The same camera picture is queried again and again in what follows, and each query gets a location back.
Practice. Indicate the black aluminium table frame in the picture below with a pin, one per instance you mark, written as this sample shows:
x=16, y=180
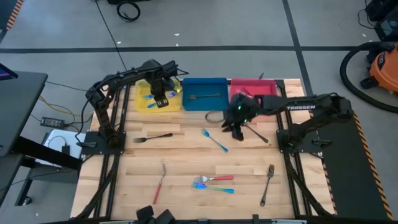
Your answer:
x=281, y=84

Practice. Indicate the orange shop vacuum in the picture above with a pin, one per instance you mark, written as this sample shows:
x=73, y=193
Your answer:
x=387, y=71

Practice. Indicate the yellow plastic bin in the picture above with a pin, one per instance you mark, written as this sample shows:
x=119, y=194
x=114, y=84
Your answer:
x=141, y=104

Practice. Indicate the blue spoon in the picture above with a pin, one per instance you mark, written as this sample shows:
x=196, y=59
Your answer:
x=215, y=142

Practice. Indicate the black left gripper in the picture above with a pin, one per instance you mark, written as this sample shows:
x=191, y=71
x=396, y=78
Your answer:
x=161, y=73

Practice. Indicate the laptop screen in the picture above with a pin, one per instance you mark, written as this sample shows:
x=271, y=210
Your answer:
x=6, y=74

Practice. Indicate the red plastic bin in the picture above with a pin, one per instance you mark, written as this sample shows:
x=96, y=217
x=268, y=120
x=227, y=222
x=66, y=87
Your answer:
x=264, y=87

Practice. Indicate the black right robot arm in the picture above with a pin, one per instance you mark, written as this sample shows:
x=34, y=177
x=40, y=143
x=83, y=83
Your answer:
x=298, y=107

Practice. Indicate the white flat box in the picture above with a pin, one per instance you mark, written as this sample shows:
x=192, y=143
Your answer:
x=76, y=152

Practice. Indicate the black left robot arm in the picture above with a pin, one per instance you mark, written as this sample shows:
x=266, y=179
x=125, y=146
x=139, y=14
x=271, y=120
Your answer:
x=124, y=74

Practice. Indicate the black equipment cart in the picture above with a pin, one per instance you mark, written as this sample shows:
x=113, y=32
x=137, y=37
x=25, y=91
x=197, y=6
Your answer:
x=385, y=18

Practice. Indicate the black power brick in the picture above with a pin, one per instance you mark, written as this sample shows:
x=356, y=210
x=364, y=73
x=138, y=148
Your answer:
x=52, y=122

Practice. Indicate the orange vacuum cleaner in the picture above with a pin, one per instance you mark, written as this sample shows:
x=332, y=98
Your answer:
x=343, y=72

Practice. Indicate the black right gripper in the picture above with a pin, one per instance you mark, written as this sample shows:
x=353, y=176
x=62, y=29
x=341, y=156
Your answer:
x=244, y=109

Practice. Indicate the black rounded object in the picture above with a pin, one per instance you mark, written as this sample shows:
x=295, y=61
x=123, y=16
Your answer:
x=145, y=214
x=164, y=217

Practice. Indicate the dark grey desk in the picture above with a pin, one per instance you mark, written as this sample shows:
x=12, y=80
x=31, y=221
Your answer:
x=18, y=105

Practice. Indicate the small black adapter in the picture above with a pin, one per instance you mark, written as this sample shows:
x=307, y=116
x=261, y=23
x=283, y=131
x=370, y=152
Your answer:
x=65, y=150

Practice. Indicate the blue plastic bin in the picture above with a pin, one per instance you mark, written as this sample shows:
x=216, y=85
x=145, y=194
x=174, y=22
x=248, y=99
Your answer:
x=205, y=104

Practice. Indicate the black mat with hazard stripes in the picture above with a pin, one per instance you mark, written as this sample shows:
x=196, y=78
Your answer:
x=348, y=180
x=4, y=9

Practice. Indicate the black fork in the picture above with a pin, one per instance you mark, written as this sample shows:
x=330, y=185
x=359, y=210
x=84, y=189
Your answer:
x=268, y=186
x=155, y=137
x=259, y=135
x=205, y=96

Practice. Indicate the black floor equipment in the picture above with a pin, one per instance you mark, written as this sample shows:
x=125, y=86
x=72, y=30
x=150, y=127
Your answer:
x=124, y=1

